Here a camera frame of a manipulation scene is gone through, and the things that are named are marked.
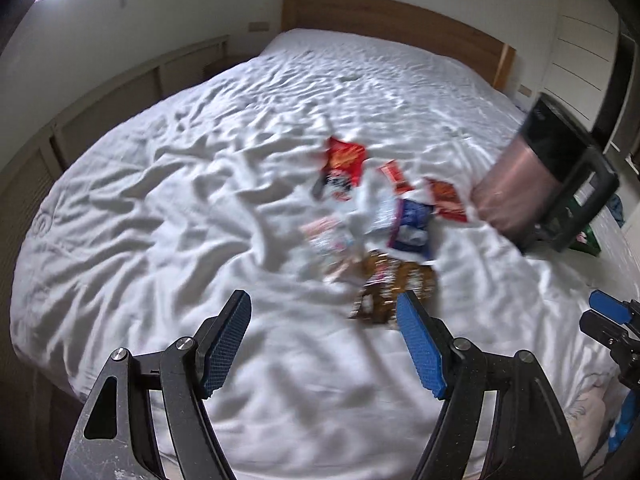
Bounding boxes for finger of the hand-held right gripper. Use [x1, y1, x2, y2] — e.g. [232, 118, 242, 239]
[588, 290, 632, 326]
[579, 309, 640, 348]

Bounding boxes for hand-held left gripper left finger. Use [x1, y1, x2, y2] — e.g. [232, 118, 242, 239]
[62, 290, 253, 480]

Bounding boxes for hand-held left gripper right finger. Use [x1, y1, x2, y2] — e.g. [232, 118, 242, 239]
[395, 290, 583, 480]

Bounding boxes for brown snack packet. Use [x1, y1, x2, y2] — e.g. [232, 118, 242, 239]
[348, 249, 439, 330]

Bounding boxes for blue and white snack packet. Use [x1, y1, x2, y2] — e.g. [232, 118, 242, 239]
[386, 199, 437, 264]

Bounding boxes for clear pink-print snack packet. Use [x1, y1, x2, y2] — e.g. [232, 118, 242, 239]
[299, 215, 362, 257]

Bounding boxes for dark red gold-print snack packet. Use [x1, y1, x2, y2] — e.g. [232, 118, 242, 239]
[424, 176, 469, 224]

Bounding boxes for pink bin with black lid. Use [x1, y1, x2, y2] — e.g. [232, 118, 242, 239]
[471, 92, 621, 256]

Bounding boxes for small red clear snack packet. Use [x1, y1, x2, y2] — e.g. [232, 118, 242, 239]
[378, 159, 417, 195]

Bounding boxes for dark and white snack packet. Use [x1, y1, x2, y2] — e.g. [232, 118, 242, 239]
[311, 169, 359, 205]

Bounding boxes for large red snack packet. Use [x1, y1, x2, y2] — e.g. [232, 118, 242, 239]
[324, 136, 367, 187]

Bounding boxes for bright blue cloth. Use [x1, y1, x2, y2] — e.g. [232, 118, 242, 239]
[606, 389, 640, 454]

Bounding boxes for beige blanket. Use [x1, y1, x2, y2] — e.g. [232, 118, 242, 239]
[567, 377, 623, 466]

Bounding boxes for green bag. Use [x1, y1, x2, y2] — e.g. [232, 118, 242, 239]
[569, 199, 602, 257]

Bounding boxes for bed with white sheet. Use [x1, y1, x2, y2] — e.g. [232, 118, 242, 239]
[10, 27, 621, 480]

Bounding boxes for white wardrobe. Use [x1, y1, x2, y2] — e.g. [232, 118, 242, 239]
[542, 0, 621, 126]

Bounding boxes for wooden headboard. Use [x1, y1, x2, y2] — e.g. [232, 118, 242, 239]
[281, 0, 517, 92]

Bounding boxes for low beige wall cabinet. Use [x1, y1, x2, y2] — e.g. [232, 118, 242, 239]
[0, 35, 231, 201]

